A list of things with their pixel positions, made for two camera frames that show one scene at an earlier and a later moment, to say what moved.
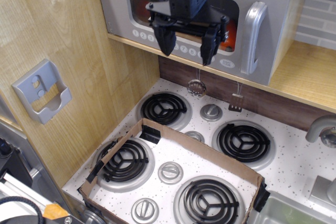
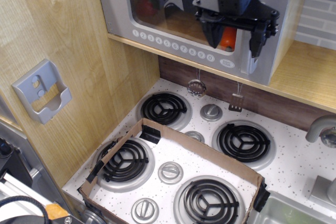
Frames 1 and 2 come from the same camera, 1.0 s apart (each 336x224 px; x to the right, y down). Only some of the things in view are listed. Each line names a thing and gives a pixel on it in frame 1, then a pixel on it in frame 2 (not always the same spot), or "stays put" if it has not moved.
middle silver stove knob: x=196 y=135 stays put
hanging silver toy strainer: x=197 y=87 stays put
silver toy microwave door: x=258 y=11 stays put
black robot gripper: x=188 y=9 → x=237 y=2
